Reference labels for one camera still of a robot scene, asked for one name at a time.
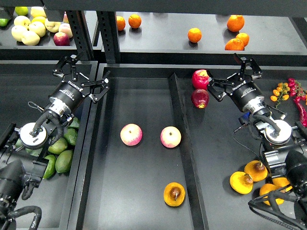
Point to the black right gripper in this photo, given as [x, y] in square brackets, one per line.
[245, 92]

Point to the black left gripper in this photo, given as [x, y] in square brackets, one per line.
[68, 95]

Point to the green avocado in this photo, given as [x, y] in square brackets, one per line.
[71, 136]
[63, 162]

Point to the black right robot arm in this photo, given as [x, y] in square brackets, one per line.
[283, 148]

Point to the pale yellow pear front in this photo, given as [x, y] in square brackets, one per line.
[30, 38]

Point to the pale yellow pear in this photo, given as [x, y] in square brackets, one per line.
[30, 38]
[17, 32]

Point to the pale yellow pear left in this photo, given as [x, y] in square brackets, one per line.
[17, 32]

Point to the green avocado in bin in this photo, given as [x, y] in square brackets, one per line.
[63, 162]

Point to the orange right front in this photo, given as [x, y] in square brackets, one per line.
[235, 44]

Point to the red apple upper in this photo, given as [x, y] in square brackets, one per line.
[200, 79]

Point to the orange right small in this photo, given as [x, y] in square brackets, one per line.
[244, 38]

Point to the dark red apple lower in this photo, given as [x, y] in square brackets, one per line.
[200, 98]

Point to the red apple on shelf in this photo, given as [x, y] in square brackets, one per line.
[61, 39]

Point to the orange cherry tomato bunch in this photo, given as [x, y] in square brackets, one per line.
[280, 94]

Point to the large orange top right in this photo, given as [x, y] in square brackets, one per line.
[235, 23]

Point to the orange on shelf middle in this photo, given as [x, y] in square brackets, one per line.
[194, 35]

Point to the orange on shelf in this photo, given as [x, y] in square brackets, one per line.
[135, 21]
[121, 23]
[194, 35]

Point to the black left tray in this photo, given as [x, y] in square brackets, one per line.
[33, 80]

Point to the black tray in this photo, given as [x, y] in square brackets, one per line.
[33, 80]
[122, 187]

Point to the red cherry tomato bunch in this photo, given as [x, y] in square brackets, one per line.
[297, 91]

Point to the orange on shelf left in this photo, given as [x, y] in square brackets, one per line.
[121, 23]

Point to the pink apple left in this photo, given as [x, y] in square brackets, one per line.
[131, 134]

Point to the pink apple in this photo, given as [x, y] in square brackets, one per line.
[131, 134]
[170, 137]

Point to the red chili pepper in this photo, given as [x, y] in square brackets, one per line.
[301, 110]

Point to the pink apple right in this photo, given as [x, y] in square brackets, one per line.
[170, 137]

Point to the black middle tray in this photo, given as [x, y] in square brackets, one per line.
[122, 187]

